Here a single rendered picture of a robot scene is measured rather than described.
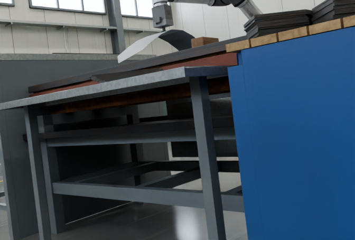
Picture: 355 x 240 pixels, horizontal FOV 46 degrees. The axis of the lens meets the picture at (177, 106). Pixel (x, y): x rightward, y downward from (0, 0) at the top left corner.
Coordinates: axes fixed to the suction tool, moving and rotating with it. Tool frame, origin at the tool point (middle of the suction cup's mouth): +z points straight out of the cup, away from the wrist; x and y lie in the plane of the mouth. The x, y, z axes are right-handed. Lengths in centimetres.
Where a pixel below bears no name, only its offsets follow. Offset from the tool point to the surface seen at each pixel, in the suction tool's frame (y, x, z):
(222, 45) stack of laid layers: 57, -43, 17
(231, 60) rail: 60, -43, 23
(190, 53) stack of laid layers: 42, -41, 17
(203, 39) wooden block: 43, -32, 12
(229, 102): 10, 41, 39
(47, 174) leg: -73, -29, 66
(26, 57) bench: -84, -25, -2
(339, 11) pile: 106, -75, 19
